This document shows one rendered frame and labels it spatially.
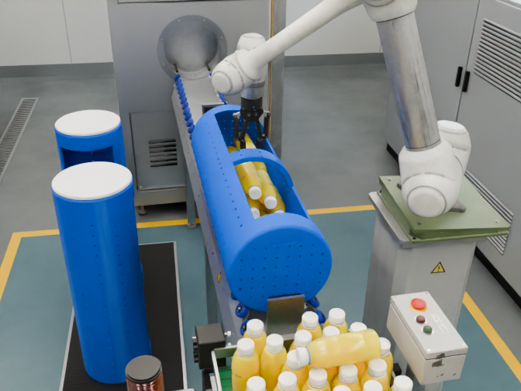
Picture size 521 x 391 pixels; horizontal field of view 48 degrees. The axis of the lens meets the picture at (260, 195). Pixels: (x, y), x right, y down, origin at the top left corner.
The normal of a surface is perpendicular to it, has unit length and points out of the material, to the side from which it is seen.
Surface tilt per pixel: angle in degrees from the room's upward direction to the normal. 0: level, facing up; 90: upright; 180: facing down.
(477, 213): 5
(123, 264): 90
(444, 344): 0
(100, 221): 90
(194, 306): 0
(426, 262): 90
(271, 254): 90
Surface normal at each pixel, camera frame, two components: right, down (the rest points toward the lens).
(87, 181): 0.01, -0.87
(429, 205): -0.36, 0.54
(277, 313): 0.21, 0.48
